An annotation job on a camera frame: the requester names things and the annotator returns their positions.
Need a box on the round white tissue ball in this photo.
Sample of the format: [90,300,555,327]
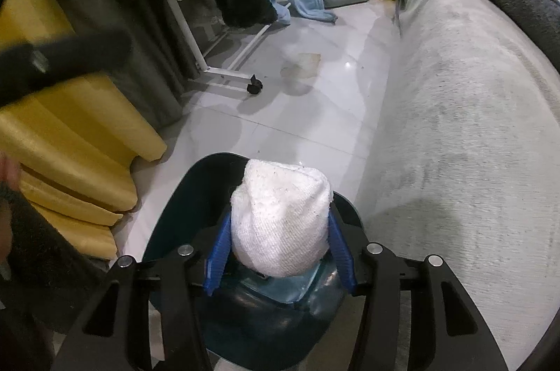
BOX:
[230,159,332,278]

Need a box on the dark grey cloth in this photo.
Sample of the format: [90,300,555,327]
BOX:
[0,178,112,334]

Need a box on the dark teal waste bin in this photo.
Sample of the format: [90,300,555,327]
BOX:
[142,152,364,367]

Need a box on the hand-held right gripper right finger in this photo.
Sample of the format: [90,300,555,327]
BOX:
[327,205,509,371]

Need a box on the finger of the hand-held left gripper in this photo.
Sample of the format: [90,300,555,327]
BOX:
[0,29,133,107]

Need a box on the yellow curtain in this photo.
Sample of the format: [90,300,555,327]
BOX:
[0,0,169,262]

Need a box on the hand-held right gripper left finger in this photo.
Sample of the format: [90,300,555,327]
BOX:
[52,213,233,371]

